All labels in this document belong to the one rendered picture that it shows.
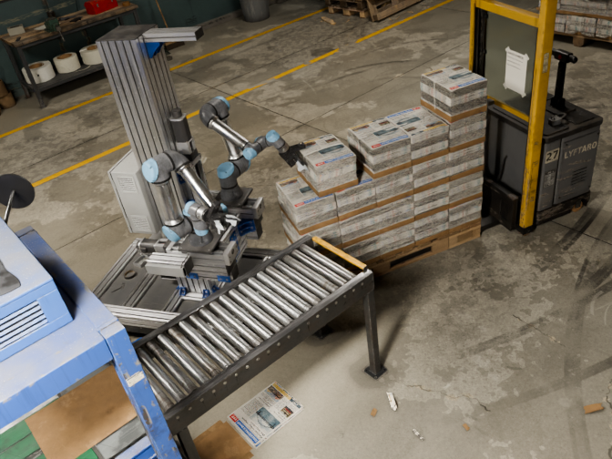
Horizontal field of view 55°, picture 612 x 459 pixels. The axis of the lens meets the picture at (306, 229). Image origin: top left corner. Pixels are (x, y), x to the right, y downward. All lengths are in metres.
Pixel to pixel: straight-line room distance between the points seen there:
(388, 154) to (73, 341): 2.45
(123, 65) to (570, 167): 3.21
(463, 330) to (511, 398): 0.58
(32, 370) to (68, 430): 0.86
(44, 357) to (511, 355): 2.74
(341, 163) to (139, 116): 1.25
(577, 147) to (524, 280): 1.06
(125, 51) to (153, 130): 0.47
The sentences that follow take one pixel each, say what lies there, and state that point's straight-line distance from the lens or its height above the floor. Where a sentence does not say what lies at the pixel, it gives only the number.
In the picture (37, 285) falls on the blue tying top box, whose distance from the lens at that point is 2.14.
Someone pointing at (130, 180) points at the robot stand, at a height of 1.18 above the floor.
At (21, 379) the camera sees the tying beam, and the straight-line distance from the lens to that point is 2.14.
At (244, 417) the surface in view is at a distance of 3.71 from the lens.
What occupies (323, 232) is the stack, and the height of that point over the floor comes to 0.56.
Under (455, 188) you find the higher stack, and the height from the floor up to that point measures 0.54.
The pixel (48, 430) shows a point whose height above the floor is 0.80.
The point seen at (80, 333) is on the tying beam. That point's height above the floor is 1.55.
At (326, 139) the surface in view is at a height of 1.06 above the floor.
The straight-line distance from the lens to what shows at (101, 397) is 3.02.
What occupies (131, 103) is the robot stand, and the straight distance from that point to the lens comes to 3.55.
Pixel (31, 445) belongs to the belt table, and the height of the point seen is 0.80.
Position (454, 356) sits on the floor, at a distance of 3.89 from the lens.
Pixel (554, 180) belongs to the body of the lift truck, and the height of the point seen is 0.40.
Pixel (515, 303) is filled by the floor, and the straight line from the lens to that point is 4.26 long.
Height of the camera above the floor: 2.90
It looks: 35 degrees down
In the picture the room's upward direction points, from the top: 9 degrees counter-clockwise
